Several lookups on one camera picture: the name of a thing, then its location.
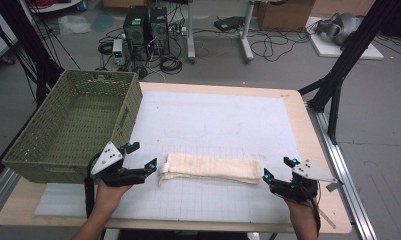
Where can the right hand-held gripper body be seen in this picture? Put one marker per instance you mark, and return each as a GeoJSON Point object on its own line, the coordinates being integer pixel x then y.
{"type": "Point", "coordinates": [308, 171]}

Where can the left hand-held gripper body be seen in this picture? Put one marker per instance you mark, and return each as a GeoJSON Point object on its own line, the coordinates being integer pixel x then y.
{"type": "Point", "coordinates": [106, 159]}

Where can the green woven basket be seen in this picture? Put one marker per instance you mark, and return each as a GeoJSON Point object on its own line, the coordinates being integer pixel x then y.
{"type": "Point", "coordinates": [71, 126]}

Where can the cream towel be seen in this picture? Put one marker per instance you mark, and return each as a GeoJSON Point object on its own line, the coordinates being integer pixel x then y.
{"type": "Point", "coordinates": [214, 168]}

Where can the person's right hand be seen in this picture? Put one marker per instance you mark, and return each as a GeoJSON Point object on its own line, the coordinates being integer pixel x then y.
{"type": "Point", "coordinates": [299, 208]}

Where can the person's left hand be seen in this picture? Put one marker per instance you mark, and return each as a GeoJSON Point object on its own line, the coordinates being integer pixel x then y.
{"type": "Point", "coordinates": [109, 198]}

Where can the white grid mat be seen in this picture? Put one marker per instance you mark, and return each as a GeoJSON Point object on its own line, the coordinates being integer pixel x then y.
{"type": "Point", "coordinates": [214, 123]}

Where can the white power supply unit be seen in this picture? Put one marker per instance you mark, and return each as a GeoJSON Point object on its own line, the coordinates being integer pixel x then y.
{"type": "Point", "coordinates": [118, 51]}

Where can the large black computer tower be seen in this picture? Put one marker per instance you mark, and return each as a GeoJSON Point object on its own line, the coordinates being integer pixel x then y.
{"type": "Point", "coordinates": [136, 31]}

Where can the white floor board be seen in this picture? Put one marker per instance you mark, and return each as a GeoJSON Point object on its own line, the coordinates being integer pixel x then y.
{"type": "Point", "coordinates": [328, 50]}

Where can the small black computer tower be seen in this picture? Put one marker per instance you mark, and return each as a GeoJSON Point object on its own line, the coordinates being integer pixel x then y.
{"type": "Point", "coordinates": [159, 30]}

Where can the black tripod stand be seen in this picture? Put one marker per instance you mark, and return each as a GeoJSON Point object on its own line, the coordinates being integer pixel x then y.
{"type": "Point", "coordinates": [348, 56]}

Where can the white desk leg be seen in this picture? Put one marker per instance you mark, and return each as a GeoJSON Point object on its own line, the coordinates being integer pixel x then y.
{"type": "Point", "coordinates": [246, 36]}
{"type": "Point", "coordinates": [190, 33]}

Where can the black metal stand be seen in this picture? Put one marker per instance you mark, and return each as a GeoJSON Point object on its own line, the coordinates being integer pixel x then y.
{"type": "Point", "coordinates": [31, 50]}

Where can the clear plastic bag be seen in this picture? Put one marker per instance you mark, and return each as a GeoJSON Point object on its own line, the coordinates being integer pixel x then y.
{"type": "Point", "coordinates": [73, 24]}

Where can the grey robot head device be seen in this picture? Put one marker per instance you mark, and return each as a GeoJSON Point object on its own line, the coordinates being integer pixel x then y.
{"type": "Point", "coordinates": [341, 26]}

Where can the open cardboard box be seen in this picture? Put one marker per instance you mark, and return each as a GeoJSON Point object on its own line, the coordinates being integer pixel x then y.
{"type": "Point", "coordinates": [284, 15]}

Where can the black flat device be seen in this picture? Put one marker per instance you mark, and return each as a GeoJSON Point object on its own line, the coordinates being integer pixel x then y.
{"type": "Point", "coordinates": [228, 23]}

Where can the aluminium rail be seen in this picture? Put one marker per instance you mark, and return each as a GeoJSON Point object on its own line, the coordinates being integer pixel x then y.
{"type": "Point", "coordinates": [346, 180]}

